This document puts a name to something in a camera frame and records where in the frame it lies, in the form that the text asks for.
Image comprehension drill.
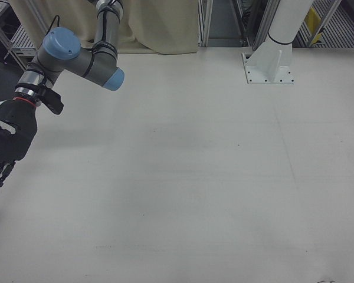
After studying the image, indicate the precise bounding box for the metal shelf rack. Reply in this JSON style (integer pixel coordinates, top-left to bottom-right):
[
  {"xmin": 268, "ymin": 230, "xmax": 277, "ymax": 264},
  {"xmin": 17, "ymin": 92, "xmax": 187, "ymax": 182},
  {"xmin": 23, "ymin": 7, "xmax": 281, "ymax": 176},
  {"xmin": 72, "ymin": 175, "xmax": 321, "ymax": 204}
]
[{"xmin": 0, "ymin": 0, "xmax": 48, "ymax": 70}]

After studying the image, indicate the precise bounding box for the white column with base plate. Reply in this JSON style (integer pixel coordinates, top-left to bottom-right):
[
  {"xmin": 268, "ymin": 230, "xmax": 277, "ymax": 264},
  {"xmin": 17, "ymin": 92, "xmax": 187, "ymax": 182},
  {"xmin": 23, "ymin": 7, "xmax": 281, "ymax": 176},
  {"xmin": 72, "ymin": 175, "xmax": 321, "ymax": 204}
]
[{"xmin": 241, "ymin": 0, "xmax": 314, "ymax": 85}]

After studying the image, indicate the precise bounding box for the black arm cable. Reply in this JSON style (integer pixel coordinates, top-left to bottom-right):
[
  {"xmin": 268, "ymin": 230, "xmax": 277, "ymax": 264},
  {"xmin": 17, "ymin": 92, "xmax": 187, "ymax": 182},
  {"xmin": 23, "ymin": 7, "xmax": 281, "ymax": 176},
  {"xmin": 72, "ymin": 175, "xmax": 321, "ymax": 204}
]
[{"xmin": 45, "ymin": 15, "xmax": 61, "ymax": 35}]

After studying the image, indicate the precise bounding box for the aluminium frame structure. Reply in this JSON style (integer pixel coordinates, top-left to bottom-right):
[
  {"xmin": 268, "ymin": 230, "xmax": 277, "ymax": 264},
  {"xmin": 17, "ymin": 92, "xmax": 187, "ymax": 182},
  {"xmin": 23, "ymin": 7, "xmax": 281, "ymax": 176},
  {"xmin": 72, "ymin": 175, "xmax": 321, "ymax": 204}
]
[{"xmin": 197, "ymin": 0, "xmax": 281, "ymax": 51}]

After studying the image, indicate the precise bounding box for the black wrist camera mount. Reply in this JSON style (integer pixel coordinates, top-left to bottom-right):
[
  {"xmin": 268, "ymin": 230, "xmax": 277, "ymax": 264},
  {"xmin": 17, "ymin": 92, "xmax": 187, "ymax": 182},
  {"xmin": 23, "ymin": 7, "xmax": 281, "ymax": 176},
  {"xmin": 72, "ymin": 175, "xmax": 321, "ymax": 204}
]
[{"xmin": 36, "ymin": 85, "xmax": 64, "ymax": 115}]

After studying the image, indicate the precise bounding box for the yellow tag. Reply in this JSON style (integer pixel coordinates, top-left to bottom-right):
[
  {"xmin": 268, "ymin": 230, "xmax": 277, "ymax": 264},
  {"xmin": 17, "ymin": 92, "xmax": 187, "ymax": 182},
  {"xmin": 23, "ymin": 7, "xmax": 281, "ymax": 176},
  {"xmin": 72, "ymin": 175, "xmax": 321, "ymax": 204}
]
[{"xmin": 304, "ymin": 6, "xmax": 321, "ymax": 31}]

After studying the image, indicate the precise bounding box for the beige curtain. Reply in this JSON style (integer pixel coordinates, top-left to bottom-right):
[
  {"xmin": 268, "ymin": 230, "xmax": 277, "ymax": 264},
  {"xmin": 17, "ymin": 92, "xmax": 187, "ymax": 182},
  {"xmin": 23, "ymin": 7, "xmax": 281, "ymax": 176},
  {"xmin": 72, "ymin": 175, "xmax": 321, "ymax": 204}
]
[{"xmin": 11, "ymin": 0, "xmax": 199, "ymax": 55}]

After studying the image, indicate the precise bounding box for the black dexterous robot hand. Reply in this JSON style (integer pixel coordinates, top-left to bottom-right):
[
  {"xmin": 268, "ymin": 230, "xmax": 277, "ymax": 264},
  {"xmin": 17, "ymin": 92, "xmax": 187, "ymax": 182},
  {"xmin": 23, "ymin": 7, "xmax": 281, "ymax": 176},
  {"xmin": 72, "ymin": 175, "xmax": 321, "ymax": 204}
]
[{"xmin": 0, "ymin": 99, "xmax": 38, "ymax": 203}]

